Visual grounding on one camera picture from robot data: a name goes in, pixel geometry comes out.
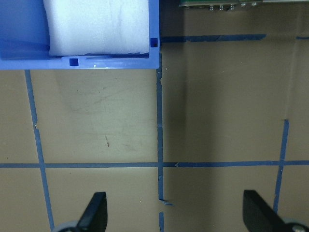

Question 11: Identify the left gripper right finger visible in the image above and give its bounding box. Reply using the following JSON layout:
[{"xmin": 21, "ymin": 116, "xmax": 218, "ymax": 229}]
[{"xmin": 242, "ymin": 190, "xmax": 289, "ymax": 232}]

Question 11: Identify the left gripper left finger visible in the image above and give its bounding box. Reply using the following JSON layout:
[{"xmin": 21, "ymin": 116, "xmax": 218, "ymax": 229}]
[{"xmin": 76, "ymin": 192, "xmax": 108, "ymax": 232}]

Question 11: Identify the blue left plastic bin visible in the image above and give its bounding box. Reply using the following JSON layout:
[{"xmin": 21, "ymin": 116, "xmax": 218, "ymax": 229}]
[{"xmin": 0, "ymin": 0, "xmax": 160, "ymax": 70}]

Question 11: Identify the white foam pad left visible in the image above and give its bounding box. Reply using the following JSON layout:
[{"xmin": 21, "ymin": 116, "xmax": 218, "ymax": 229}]
[{"xmin": 43, "ymin": 0, "xmax": 149, "ymax": 56}]

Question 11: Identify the green conveyor belt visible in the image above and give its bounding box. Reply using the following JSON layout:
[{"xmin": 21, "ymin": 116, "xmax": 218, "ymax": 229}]
[{"xmin": 179, "ymin": 0, "xmax": 309, "ymax": 12}]

